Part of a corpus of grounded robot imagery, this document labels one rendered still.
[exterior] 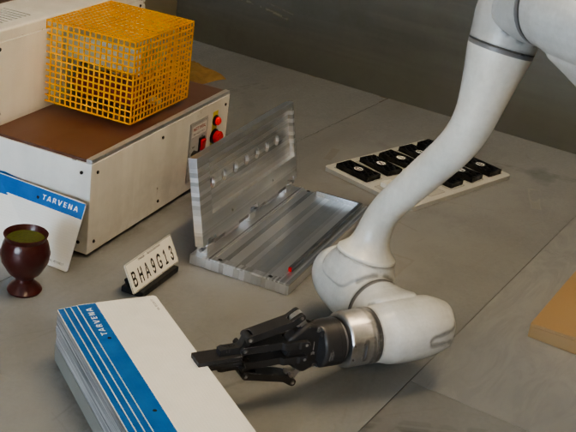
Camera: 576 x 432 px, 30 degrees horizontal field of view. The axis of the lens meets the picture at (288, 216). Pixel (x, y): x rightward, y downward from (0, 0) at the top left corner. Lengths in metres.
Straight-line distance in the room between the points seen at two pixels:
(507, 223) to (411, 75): 2.04
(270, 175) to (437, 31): 2.19
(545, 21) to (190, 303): 0.82
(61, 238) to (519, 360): 0.85
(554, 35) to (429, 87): 2.96
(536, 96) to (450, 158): 2.62
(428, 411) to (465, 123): 0.46
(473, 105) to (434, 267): 0.64
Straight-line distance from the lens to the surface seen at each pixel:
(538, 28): 1.49
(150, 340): 1.62
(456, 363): 1.87
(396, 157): 2.66
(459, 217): 2.44
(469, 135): 1.63
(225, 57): 3.35
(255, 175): 2.22
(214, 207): 2.07
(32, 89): 2.16
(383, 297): 1.72
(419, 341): 1.70
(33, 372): 1.71
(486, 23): 1.59
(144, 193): 2.16
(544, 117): 4.26
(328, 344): 1.63
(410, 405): 1.73
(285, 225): 2.20
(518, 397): 1.82
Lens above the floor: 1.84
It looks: 24 degrees down
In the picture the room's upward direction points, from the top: 8 degrees clockwise
